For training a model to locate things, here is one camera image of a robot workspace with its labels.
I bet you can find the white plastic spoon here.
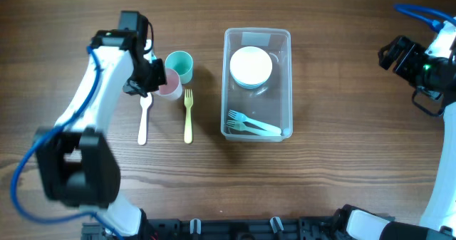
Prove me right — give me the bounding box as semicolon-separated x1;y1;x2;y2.
138;93;153;145

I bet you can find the pink plastic cup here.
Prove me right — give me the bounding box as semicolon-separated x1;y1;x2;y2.
155;68;182;101

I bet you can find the green plastic cup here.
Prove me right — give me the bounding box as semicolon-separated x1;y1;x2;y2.
165;51;194;85

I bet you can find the light blue plastic fork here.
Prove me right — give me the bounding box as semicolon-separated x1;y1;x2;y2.
227;110;281;135

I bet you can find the light green plastic fork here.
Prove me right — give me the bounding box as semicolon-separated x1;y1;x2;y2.
226;120;281;137

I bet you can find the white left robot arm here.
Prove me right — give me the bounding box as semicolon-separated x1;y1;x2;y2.
34;11;167;239

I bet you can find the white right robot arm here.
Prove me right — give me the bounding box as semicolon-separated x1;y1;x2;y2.
333;21;455;240

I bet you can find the clear plastic container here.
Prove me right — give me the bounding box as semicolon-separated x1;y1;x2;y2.
221;27;293;142

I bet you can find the yellow plastic fork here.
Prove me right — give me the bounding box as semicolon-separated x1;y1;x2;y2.
184;88;194;144

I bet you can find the white plate stack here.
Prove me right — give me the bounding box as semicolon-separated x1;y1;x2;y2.
229;46;273;89

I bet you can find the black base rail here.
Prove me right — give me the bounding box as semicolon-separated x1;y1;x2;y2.
81;216;343;240

